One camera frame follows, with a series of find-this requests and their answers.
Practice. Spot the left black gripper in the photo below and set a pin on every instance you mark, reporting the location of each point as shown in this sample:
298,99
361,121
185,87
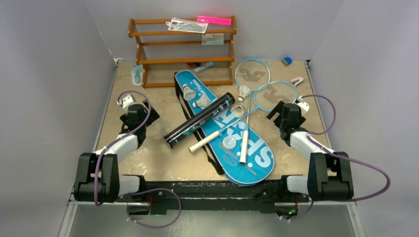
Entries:
152,117

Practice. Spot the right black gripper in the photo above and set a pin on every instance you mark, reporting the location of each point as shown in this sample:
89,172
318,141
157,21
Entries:
273,113

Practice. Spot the black shuttlecock tube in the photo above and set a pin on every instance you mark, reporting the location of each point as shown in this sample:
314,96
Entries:
195,122

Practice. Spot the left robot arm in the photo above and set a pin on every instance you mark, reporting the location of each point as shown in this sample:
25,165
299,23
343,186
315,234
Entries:
97,177

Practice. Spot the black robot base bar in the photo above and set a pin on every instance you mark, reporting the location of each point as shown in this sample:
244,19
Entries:
266,197

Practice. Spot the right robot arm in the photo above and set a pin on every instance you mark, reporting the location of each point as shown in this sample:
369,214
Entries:
328,178

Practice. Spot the far blue badminton racket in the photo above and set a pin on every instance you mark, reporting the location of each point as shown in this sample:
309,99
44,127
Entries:
255,74

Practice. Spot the pink and white clip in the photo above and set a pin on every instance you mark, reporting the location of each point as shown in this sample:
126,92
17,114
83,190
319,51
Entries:
297,81

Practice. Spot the light blue packaged tool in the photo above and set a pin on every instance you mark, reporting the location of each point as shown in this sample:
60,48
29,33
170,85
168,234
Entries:
137,75

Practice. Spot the blue racket bag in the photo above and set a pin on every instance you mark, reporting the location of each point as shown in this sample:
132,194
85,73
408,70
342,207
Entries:
225,149

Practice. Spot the blue and grey eraser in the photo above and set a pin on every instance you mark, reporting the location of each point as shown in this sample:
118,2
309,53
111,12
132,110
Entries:
286,61

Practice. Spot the red and black small object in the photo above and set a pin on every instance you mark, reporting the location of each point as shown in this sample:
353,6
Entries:
194,64

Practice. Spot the wooden three-tier shelf rack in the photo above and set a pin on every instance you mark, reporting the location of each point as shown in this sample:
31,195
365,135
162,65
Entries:
142,59

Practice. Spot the clear packaged item on shelf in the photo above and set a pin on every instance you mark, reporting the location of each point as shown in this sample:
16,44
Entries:
181,25

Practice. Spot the small white box on shelf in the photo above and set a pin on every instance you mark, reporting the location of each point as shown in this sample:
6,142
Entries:
213,39

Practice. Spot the pink fluorescent ruler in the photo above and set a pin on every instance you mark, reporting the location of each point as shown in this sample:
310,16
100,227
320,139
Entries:
214,20

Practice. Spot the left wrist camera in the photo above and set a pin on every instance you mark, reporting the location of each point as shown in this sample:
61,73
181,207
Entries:
126,102

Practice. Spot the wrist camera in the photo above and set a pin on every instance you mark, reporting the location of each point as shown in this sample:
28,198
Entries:
126,102
304,106

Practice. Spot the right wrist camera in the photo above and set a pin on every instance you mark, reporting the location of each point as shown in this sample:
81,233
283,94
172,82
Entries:
304,106

